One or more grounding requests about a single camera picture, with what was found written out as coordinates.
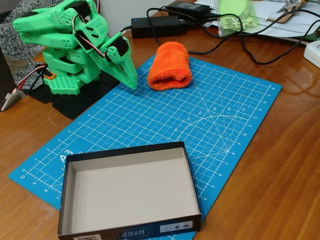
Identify orange terry towel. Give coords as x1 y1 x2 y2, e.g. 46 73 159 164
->
146 41 193 91

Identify white box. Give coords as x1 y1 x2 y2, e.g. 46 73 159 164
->
303 39 320 70

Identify large black power adapter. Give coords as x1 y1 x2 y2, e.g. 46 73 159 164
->
130 15 187 40

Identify blue A3 cutting mat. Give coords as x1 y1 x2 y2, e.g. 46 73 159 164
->
7 48 283 240

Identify slim black power adapter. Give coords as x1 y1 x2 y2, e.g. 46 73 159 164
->
165 1 212 15

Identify grey speckled fabric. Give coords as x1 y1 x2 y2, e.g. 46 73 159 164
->
0 0 63 85

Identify small controller circuit board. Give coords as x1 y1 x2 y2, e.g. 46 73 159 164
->
0 88 24 112

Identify clear green plastic container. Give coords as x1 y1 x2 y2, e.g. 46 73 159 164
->
216 0 261 37

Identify shallow black cardboard box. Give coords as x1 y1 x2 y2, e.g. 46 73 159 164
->
57 141 202 240

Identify white paper sheets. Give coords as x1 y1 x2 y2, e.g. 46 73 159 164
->
194 0 320 46

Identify brown cardboard piece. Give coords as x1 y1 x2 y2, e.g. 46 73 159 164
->
266 1 302 25

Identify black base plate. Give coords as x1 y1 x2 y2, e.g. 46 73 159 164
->
28 72 121 120

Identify thin black power cable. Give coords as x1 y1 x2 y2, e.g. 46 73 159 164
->
146 7 320 55

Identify thick black power cable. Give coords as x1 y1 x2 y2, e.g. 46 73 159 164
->
184 13 320 65

